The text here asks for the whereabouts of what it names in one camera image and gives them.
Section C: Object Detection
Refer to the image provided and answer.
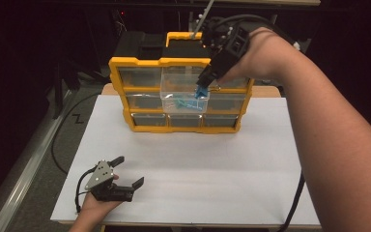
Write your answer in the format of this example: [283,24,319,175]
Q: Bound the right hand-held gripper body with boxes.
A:
[189,0,251,80]

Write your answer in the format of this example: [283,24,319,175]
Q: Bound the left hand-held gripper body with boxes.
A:
[84,159,136,203]

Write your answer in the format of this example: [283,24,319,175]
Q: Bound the blue binder clip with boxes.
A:
[185,100,205,112]
[194,81,222,100]

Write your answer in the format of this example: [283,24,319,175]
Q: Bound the clear plastic drawer bin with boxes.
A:
[160,67,213,114]

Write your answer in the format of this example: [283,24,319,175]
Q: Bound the person's left hand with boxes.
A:
[78,173,124,223]

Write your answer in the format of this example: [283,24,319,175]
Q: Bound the person's right hand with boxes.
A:
[217,26,293,87]

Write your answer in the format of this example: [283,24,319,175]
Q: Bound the white table cover board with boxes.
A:
[50,94,323,226]

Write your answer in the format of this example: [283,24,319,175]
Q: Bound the yellow black organizer cabinet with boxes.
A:
[108,31,263,134]

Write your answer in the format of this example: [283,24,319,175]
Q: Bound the set of clear organizer drawers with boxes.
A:
[117,66,255,129]

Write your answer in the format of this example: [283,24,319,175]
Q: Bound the wooden table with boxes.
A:
[57,82,323,230]

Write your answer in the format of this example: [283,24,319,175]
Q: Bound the black stand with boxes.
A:
[51,59,80,121]

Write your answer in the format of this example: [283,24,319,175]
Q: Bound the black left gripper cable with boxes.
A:
[74,165,99,215]

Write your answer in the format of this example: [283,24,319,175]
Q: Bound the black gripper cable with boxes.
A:
[216,13,305,232]
[74,165,99,215]

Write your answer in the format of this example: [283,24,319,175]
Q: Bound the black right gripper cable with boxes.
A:
[216,13,305,232]

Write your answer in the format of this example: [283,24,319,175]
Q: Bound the black floor cable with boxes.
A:
[50,92,101,176]

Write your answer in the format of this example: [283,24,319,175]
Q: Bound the metal floor rail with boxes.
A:
[0,89,75,232]

